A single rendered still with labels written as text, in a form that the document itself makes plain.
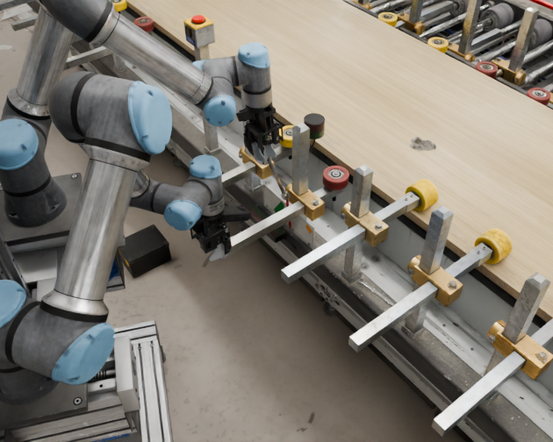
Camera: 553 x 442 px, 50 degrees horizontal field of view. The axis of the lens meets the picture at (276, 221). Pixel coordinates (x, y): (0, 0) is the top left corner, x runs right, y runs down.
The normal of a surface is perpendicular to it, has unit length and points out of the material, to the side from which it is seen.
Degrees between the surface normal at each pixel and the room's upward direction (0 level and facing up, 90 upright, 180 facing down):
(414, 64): 0
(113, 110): 44
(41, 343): 40
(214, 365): 0
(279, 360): 0
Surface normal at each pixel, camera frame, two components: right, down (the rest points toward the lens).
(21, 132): 0.00, -0.61
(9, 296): -0.14, -0.73
